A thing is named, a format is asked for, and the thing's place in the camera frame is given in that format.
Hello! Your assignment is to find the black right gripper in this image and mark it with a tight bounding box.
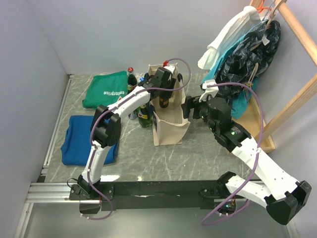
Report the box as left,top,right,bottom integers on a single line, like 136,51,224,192
181,95,218,133

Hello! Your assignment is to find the silver top beverage can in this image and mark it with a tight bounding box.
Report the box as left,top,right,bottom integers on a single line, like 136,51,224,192
159,91,170,108

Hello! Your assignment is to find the red cap cola bottle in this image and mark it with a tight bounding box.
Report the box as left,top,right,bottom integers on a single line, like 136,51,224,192
127,67,138,87

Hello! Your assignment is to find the beige canvas tote bag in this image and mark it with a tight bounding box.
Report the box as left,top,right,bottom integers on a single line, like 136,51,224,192
147,62,192,146

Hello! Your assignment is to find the green glass bottle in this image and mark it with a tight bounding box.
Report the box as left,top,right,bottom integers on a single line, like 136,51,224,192
138,104,153,128
127,84,133,94

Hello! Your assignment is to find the red top beverage can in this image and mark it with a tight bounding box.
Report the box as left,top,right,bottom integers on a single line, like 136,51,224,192
128,110,138,120

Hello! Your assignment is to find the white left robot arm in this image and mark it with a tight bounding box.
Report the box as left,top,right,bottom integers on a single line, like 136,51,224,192
77,65,176,199

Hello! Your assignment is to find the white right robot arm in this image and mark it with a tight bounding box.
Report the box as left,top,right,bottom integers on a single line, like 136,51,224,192
181,95,312,225

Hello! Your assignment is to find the teal hanging shirt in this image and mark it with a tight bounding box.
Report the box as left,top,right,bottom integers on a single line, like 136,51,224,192
202,35,251,119

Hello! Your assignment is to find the folded green t-shirt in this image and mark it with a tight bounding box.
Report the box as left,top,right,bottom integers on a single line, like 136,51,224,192
82,71,128,109

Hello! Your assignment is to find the wooden clothes rack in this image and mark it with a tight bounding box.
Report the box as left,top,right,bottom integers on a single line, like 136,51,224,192
215,0,317,156

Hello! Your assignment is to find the dark patterned hanging shirt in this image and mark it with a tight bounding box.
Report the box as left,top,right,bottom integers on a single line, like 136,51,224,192
203,20,281,84

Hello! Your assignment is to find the white hanging shirt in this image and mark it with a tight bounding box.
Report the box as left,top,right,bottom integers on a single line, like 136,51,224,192
198,6,261,70

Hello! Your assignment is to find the folded blue cloth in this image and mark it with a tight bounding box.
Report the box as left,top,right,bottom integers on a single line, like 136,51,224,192
60,115,121,166

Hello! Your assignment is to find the orange plastic hanger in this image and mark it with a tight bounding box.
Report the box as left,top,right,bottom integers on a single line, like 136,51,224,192
257,0,270,13

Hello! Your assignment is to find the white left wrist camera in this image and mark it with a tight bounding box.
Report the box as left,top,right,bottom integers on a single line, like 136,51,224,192
163,60,175,74

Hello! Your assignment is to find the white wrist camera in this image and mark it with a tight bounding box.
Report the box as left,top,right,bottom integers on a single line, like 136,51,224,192
199,79,218,102
163,60,175,74

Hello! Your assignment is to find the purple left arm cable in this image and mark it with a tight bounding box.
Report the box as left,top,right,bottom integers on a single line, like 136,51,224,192
86,58,191,221

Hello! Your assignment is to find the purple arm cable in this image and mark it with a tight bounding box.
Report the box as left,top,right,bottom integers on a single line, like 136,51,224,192
201,82,263,226
86,58,191,221

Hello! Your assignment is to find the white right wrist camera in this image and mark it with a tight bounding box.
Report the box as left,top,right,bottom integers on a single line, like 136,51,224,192
199,79,218,102

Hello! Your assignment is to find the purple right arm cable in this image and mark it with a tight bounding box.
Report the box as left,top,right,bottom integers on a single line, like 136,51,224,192
201,82,263,226

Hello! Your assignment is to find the aluminium frame rail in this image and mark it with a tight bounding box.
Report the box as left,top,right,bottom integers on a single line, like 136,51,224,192
14,74,93,238

